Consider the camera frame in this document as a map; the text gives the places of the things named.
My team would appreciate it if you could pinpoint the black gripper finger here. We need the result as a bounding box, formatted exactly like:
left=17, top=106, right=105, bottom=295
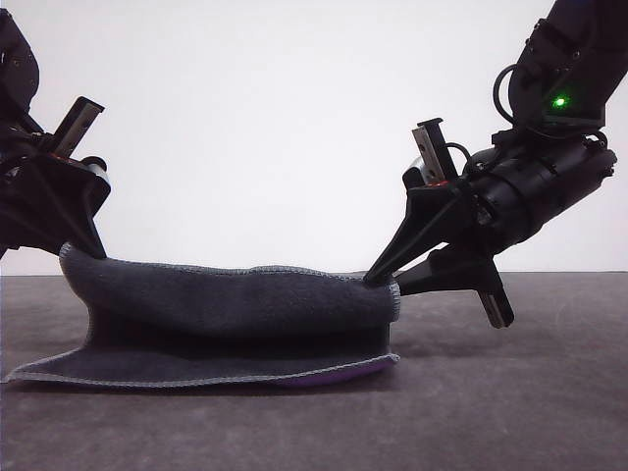
left=363, top=170, right=473, bottom=287
left=32, top=157, right=113, bottom=260
left=393, top=248, right=502, bottom=298
left=0, top=166, right=98, bottom=259

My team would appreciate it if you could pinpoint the purple towel with grey hem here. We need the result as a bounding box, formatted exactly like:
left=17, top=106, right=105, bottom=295
left=4, top=240, right=403, bottom=392

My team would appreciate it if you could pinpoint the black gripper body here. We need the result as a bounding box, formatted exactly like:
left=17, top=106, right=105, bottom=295
left=0, top=95, right=106, bottom=198
left=415, top=118, right=618, bottom=330

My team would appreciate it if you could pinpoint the grey table cloth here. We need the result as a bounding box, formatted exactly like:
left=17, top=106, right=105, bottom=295
left=0, top=269, right=628, bottom=471

